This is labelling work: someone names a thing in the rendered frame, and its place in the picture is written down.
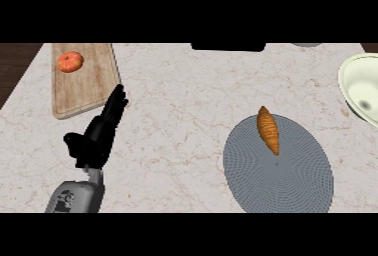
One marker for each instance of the round grey placemat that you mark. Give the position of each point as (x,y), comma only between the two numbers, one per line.
(278,170)

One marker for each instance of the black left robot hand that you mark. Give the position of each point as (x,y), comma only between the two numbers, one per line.
(101,133)

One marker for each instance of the pale cream bowl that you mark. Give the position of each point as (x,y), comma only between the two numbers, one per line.
(362,88)

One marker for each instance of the black appliance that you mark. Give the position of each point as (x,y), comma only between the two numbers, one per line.
(228,46)

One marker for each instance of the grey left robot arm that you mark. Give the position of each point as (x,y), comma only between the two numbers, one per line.
(76,196)

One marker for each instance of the wooden cutting board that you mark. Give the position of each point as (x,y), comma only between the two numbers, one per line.
(86,78)

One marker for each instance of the small grey object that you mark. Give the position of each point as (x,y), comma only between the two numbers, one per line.
(306,44)

